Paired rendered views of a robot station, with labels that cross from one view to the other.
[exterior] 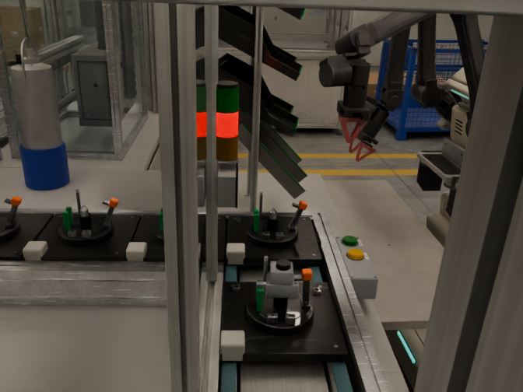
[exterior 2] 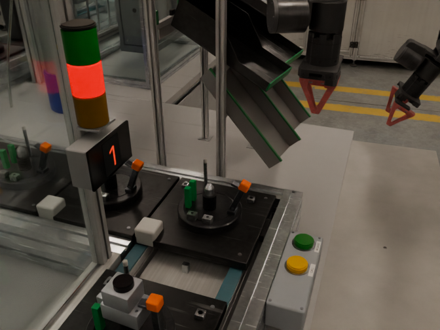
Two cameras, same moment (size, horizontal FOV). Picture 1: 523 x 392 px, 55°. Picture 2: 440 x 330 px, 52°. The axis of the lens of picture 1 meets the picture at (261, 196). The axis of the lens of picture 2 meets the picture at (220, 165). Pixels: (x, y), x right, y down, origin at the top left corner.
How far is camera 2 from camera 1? 0.61 m
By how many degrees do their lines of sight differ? 22
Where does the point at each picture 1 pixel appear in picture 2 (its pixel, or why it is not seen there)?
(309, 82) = (427, 14)
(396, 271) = (370, 291)
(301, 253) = (226, 247)
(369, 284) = (291, 315)
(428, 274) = (416, 306)
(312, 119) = not seen: hidden behind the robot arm
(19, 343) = not seen: outside the picture
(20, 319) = not seen: outside the picture
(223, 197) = (76, 176)
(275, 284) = (108, 306)
